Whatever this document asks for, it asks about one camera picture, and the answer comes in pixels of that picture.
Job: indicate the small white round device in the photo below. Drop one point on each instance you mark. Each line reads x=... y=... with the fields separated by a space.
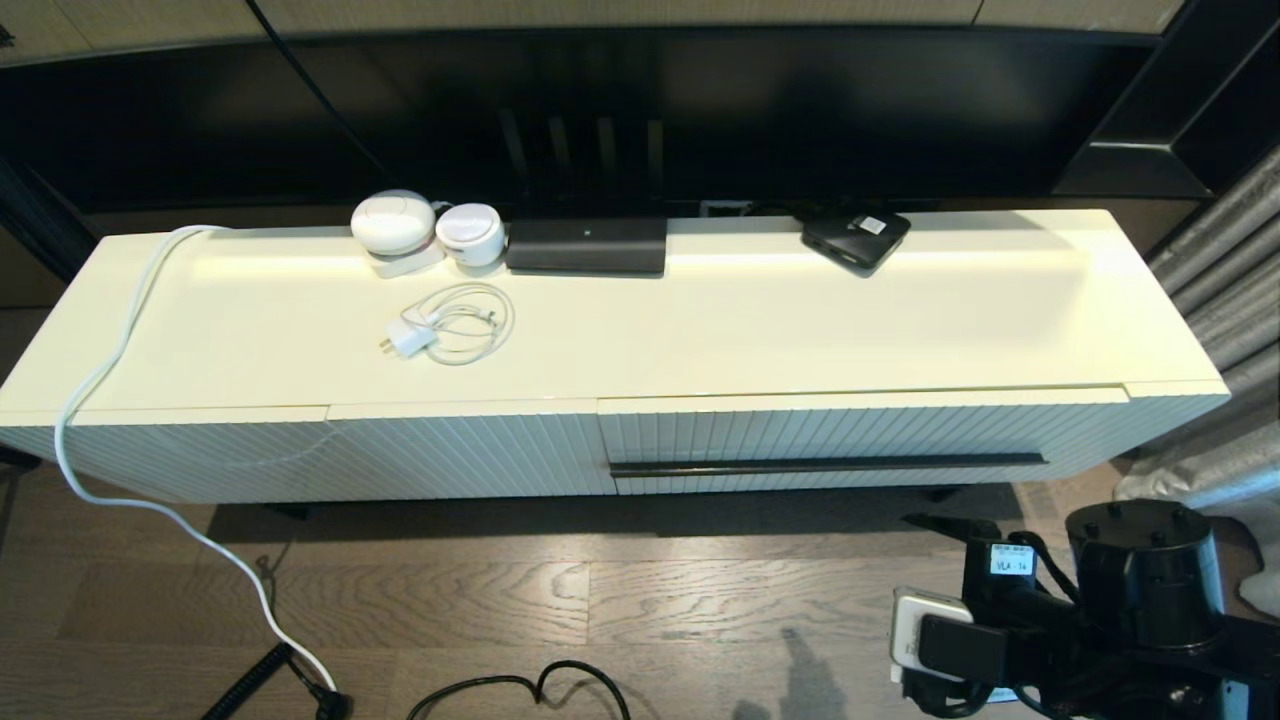
x=470 y=234

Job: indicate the black wall shelf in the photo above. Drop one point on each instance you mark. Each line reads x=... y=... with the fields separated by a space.
x=1200 y=100

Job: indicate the black television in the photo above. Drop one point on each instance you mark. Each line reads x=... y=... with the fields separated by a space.
x=800 y=120

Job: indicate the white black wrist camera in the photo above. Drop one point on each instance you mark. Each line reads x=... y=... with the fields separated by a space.
x=945 y=640

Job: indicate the white rounded floor object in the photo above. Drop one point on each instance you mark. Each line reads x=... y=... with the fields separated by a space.
x=1265 y=595

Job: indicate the black set-top box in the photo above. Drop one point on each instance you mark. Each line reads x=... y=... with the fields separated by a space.
x=850 y=240

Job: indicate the grey curtain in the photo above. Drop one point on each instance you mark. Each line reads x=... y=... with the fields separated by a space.
x=1230 y=280

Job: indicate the black router with antennas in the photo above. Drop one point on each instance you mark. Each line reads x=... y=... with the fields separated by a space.
x=585 y=244

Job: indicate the white fluted drawer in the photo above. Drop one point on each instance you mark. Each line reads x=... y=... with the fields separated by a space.
x=800 y=430

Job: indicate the large white dome device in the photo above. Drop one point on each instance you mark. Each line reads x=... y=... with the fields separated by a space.
x=392 y=221

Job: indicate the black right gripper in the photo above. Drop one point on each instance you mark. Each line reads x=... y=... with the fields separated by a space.
x=1040 y=630

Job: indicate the white fluted curved cabinet panel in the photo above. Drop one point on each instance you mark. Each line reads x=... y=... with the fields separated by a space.
x=180 y=460

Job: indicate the cream TV cabinet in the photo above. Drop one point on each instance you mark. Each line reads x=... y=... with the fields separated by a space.
x=250 y=330

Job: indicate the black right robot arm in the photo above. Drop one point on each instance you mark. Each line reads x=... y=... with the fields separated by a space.
x=1145 y=570

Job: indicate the white fluted flat cabinet door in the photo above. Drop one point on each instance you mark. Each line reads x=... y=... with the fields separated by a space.
x=480 y=450

